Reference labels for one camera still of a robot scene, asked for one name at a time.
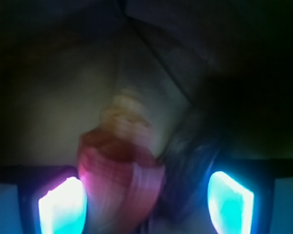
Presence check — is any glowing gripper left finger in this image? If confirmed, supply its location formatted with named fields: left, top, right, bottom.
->
left=17, top=165, right=88, bottom=234

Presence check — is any dark brown seed pod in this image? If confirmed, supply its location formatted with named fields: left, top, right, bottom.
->
left=159, top=116, right=222, bottom=222

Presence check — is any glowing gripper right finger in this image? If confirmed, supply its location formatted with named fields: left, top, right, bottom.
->
left=207, top=160, right=276, bottom=234

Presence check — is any orange spiral sea shell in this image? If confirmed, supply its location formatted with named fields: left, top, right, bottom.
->
left=78, top=89, right=165, bottom=220

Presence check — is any brown paper bag bin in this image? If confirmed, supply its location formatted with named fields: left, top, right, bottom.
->
left=0, top=0, right=293, bottom=165

